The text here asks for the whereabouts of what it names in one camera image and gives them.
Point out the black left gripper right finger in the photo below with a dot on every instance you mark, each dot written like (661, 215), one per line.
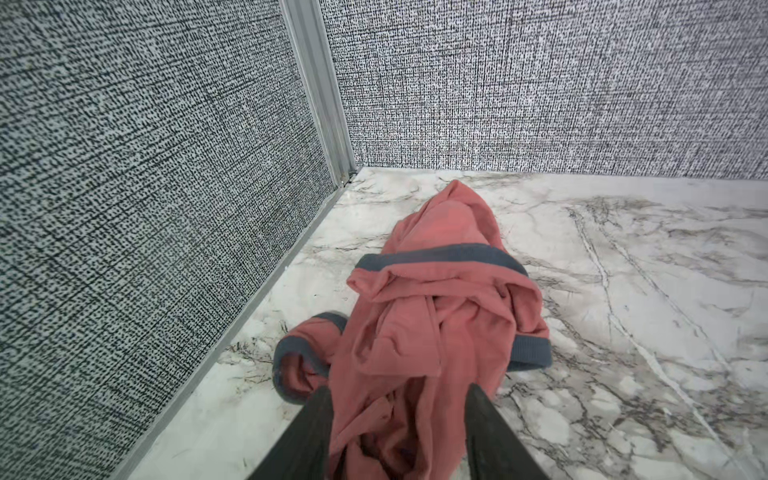
(493, 449)

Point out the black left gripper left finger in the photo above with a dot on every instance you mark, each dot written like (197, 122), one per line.
(302, 451)

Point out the pink shirt with grey trim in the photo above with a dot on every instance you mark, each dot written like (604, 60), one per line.
(441, 308)

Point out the aluminium corner post left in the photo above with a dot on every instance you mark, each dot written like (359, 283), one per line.
(311, 47)

